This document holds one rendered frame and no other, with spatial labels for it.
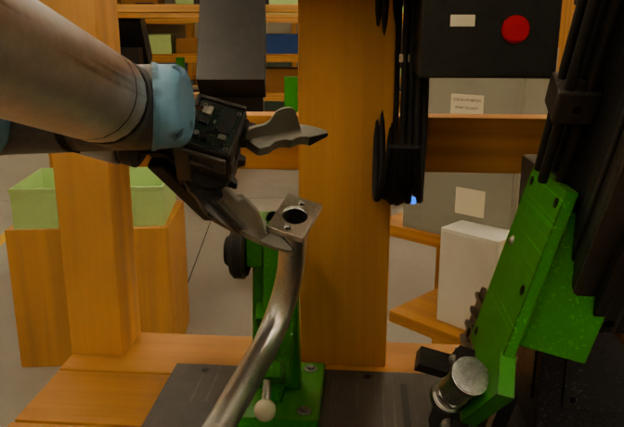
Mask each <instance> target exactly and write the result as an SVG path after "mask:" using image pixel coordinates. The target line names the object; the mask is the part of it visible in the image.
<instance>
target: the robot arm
mask: <svg viewBox="0 0 624 427"><path fill-rule="evenodd" d="M213 102H215V103H213ZM216 103H219V104H222V105H219V104H216ZM223 105H226V106H223ZM227 106H228V107H227ZM230 107H232V108H230ZM233 108H235V109H233ZM246 118H247V113H246V107H245V106H242V105H239V104H235V103H232V102H228V101H225V100H222V99H218V98H215V97H209V96H206V95H203V94H199V93H198V94H197V96H196V98H194V92H193V87H192V83H191V80H190V78H189V75H188V73H187V72H186V70H185V69H184V68H183V67H181V66H180V65H177V64H158V63H156V62H155V61H154V62H151V63H150V64H135V63H134V62H132V61H130V60H129V59H128V58H125V57H124V56H122V55H121V54H119V53H118V52H116V51H115V50H113V49H112V48H110V47H109V46H107V45H105V44H104V43H102V42H101V41H99V40H98V39H97V38H95V37H94V36H92V35H91V34H89V33H88V32H86V31H84V30H83V29H81V28H80V27H78V26H77V25H75V24H74V23H72V22H71V21H69V20H68V19H66V18H64V17H62V16H61V15H60V14H59V13H57V12H56V11H54V10H53V9H51V8H50V7H48V6H46V5H45V4H43V3H42V2H40V1H39V0H0V156H1V155H14V154H39V153H64V152H75V153H79V154H82V155H85V156H87V157H91V158H94V159H98V160H101V161H104V162H110V163H114V164H117V165H119V164H124V165H128V166H131V167H135V168H136V167H138V166H139V165H140V164H141V163H142V162H143V161H144V159H145V158H146V156H147V155H150V157H151V159H150V161H149V164H148V168H149V169H150V170H151V171H152V172H153V173H154V174H155V175H157V176H158V177H159V178H160V179H161V180H162V181H163V182H164V184H165V185H166V186H168V187H169V188H170V189H171V190H173V191H174V193H175V194H176V195H177V196H178V197H179V198H180V199H181V200H182V201H183V202H185V203H186V204H187V205H188V206H189V207H190V208H191V209H192V210H193V211H194V212H195V213H196V214H197V215H198V216H199V217H201V218H202V219H203V220H205V221H213V222H215V223H216V224H218V225H220V226H222V227H224V228H225V229H227V230H229V231H231V232H233V233H235V234H237V235H238V236H239V235H241V236H243V237H245V238H246V239H248V240H251V241H253V242H255V243H257V244H260V245H262V246H265V247H268V248H270V249H273V250H276V251H281V252H292V251H293V246H292V245H291V244H290V243H289V242H288V241H287V240H286V239H285V238H284V237H282V236H279V235H276V234H273V233H270V232H267V221H266V220H265V219H263V218H261V214H260V213H259V211H258V209H257V208H256V206H255V205H254V204H253V203H252V202H251V201H250V200H249V199H248V198H246V197H245V196H244V195H242V194H235V193H234V192H233V191H232V190H231V189H230V188H234V189H236V188H237V186H238V181H237V179H236V177H235V174H236V173H237V170H238V167H242V166H245V164H246V157H245V156H244V155H242V154H241V148H245V147H246V148H247V149H249V150H250V151H252V152H253V153H255V154H256V155H258V156H262V155H266V154H269V153H270V152H271V151H272V150H274V149H278V148H289V149H290V148H292V147H294V146H296V145H302V144H303V145H308V146H310V145H313V144H314V143H316V142H318V141H320V140H321V139H323V138H325V137H327V136H328V132H327V131H326V130H323V129H320V128H317V127H314V126H310V125H304V124H299V121H298V118H297V115H296V112H295V109H294V108H292V107H284V108H280V109H278V110H276V112H275V113H274V114H273V116H272V117H271V118H270V120H269V121H267V122H266V123H261V124H256V123H249V120H248V119H246Z"/></svg>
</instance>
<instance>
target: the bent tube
mask: <svg viewBox="0 0 624 427"><path fill-rule="evenodd" d="M321 209H322V204H319V203H316V202H313V201H309V200H306V199H303V198H299V197H296V196H294V195H291V194H287V196H286V197H285V199H284V200H283V202H282V203H281V205H280V206H279V208H278V210H277V211H276V212H275V214H274V215H273V217H272V218H271V220H270V221H269V223H268V224H267V226H266V231H267V232H270V233H273V234H276V235H279V236H282V237H284V238H285V239H286V240H287V241H288V242H289V243H290V244H291V245H292V247H293V251H292V252H281V251H279V257H278V268H277V274H276V278H275V282H274V287H273V290H272V293H271V296H270V299H269V302H268V305H267V308H266V312H265V314H264V317H263V320H262V322H261V324H260V327H259V329H258V331H257V333H256V334H255V336H254V339H253V341H252V343H251V345H250V347H249V349H248V350H247V352H246V354H245V355H244V357H243V359H242V360H241V362H240V364H239V365H238V367H237V368H236V370H235V372H234V373H233V375H232V377H231V378H230V380H229V382H228V383H227V386H226V387H225V389H224V391H223V392H222V394H221V395H220V396H219V398H218V400H217V401H216V403H215V405H214V407H213V409H212V410H211V412H210V414H209V415H208V417H207V419H206V420H205V422H204V424H203V425H202V427H237V426H238V424H239V423H240V421H241V418H242V416H243V414H244V413H245V411H246V409H247V407H248V406H249V404H250V403H251V401H252V399H253V397H254V394H255V393H256V391H257V389H258V387H259V385H260V383H261V382H262V380H263V379H264V377H265V375H266V374H267V371H268V369H269V367H270V365H271V364H272V362H273V360H274V358H275V356H276V354H277V352H278V351H279V349H280V345H281V343H282V341H283V338H284V336H285V333H286V331H287V329H288V327H289V324H290V321H291V319H292V316H293V311H294V308H295V305H296V302H297V299H298V295H299V291H300V288H301V284H302V280H303V275H304V270H305V262H306V245H307V235H308V232H309V231H310V229H311V227H312V226H313V225H314V223H315V221H316V219H317V217H318V216H319V213H320V211H321Z"/></svg>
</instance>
